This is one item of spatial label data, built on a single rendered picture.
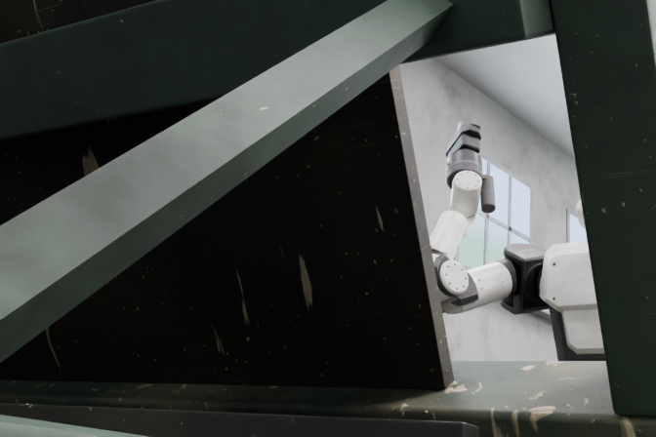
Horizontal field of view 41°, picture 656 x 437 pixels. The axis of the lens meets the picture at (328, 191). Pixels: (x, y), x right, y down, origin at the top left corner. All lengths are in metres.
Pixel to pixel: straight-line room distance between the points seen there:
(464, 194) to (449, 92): 5.06
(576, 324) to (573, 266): 0.12
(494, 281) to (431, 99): 4.89
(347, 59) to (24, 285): 0.22
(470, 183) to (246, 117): 1.74
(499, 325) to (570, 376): 6.58
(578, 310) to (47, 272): 1.77
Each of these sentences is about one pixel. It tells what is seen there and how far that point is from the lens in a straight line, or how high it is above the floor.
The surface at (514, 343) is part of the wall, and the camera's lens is 7.50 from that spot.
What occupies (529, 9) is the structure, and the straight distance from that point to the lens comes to 0.56.
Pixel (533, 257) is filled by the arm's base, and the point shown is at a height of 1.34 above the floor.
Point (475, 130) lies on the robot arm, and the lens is 2.23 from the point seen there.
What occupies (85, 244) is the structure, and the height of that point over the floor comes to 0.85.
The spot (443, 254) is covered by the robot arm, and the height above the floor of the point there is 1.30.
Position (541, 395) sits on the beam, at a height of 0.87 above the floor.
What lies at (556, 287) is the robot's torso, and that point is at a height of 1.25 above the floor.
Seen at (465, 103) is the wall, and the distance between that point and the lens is 7.30.
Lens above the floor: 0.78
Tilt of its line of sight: 19 degrees up
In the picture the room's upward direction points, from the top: 5 degrees clockwise
